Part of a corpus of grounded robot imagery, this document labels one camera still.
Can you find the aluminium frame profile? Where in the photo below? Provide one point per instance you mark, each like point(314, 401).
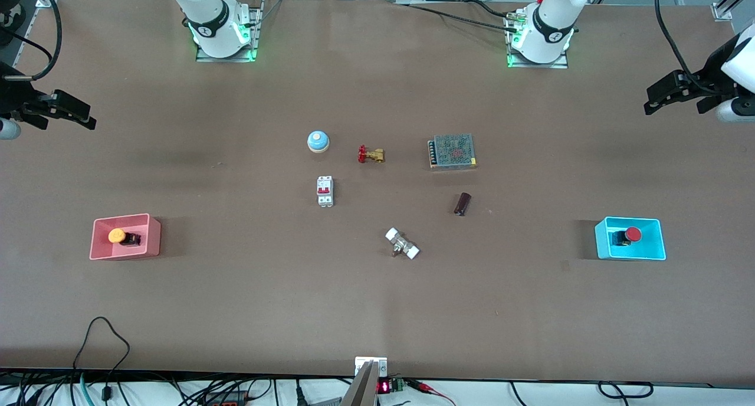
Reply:
point(728, 6)

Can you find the red mushroom push button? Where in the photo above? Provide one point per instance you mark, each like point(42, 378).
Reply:
point(633, 234)

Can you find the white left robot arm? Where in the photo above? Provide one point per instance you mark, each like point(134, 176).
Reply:
point(548, 35)

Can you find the round blue white button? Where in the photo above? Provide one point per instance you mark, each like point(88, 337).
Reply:
point(318, 140)

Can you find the dark brown cylindrical capacitor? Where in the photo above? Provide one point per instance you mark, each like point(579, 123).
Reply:
point(463, 204)

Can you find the yellow mushroom push button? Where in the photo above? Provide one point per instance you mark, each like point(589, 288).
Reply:
point(116, 235)

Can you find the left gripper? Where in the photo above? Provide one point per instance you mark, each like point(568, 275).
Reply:
point(705, 82)

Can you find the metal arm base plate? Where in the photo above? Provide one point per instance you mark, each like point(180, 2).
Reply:
point(563, 62)
point(250, 43)

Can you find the pink plastic bin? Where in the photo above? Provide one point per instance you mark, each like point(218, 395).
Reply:
point(150, 241)

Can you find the metal mesh power supply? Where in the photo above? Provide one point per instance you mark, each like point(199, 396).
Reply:
point(454, 151)

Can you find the red clip lead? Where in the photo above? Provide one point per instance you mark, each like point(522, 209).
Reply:
point(427, 387)

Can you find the red digit display module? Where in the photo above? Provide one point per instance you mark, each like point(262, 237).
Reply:
point(384, 386)

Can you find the cyan plastic bin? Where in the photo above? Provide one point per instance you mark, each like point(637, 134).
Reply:
point(649, 249)

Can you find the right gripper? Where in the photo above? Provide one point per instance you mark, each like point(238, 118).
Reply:
point(13, 101)

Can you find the silver valve white caps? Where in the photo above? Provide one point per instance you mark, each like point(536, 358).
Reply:
point(402, 244)

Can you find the white circuit breaker red switch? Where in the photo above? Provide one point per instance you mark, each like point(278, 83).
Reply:
point(325, 193)

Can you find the orange black power strip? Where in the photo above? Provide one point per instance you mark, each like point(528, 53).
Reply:
point(227, 399)

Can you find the grey metal bar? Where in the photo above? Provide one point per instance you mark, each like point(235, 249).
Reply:
point(360, 391)

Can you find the white mounting bracket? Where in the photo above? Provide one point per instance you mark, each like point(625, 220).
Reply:
point(382, 367)

